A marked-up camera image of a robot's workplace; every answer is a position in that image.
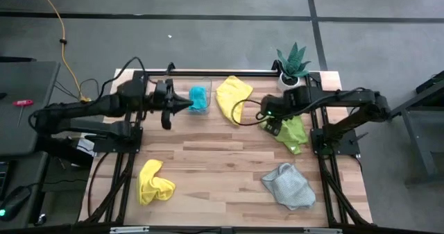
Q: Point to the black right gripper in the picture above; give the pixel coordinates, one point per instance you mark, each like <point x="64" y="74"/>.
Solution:
<point x="277" y="105"/>

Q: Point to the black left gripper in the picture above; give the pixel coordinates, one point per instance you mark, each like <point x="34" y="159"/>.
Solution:
<point x="166" y="98"/>

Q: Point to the blue microfiber towel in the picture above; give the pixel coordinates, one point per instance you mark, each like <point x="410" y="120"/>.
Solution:
<point x="198" y="98"/>

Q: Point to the green microfiber towel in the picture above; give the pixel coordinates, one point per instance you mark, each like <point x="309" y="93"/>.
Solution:
<point x="295" y="133"/>

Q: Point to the yellow microfiber towel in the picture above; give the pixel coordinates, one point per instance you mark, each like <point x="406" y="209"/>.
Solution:
<point x="225" y="95"/>
<point x="149" y="189"/>

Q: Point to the grey waffle microfiber towel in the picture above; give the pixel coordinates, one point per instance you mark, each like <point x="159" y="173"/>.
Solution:
<point x="288" y="189"/>

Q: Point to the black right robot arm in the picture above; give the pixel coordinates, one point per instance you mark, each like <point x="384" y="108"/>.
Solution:
<point x="347" y="97"/>

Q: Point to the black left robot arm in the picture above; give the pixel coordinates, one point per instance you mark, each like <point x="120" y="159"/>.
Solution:
<point x="86" y="107"/>

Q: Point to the clear plastic bin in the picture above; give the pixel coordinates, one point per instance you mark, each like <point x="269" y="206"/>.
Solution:
<point x="184" y="84"/>

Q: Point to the green plant in white pot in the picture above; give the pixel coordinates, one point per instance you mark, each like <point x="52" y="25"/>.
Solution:
<point x="293" y="65"/>

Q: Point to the white paper sheet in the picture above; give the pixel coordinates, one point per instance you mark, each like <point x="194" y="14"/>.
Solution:
<point x="85" y="147"/>

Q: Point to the black metal cart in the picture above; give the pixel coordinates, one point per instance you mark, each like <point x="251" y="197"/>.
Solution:
<point x="423" y="140"/>

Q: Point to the grey desk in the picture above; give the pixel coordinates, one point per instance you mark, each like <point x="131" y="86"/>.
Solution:
<point x="21" y="136"/>

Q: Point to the dark desk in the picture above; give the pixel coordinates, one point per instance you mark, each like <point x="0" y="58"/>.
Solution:
<point x="27" y="171"/>

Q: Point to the black computer mouse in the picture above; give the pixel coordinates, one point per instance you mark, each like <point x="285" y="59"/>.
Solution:
<point x="15" y="201"/>

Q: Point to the black aluminium frame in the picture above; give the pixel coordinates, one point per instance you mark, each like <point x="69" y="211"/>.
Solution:
<point x="225" y="73"/>

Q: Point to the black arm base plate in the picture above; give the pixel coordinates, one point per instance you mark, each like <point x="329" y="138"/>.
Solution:
<point x="104" y="146"/>
<point x="348" y="147"/>

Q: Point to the silver metal bracket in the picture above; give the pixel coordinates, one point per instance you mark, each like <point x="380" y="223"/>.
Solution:
<point x="128" y="230"/>
<point x="322" y="231"/>

